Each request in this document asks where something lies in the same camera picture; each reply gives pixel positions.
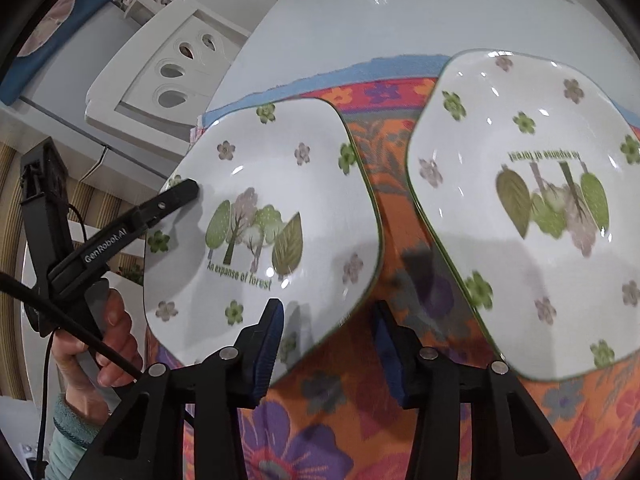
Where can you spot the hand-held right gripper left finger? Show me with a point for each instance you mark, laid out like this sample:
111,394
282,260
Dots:
267,345

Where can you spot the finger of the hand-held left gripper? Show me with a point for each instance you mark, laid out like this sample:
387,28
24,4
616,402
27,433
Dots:
170,202

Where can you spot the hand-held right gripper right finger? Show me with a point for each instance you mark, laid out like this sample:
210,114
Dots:
387,340

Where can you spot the white tree print plate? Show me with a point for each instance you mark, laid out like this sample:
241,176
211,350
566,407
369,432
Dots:
300,240
475,160

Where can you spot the person's left forearm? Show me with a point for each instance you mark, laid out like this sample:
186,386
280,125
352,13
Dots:
67,440

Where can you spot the person's left hand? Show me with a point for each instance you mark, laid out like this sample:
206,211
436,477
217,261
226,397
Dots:
120,340

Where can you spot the orange floral cloth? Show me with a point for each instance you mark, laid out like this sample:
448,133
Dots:
390,210

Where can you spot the blue printed cloth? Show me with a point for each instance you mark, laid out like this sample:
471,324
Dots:
45,20

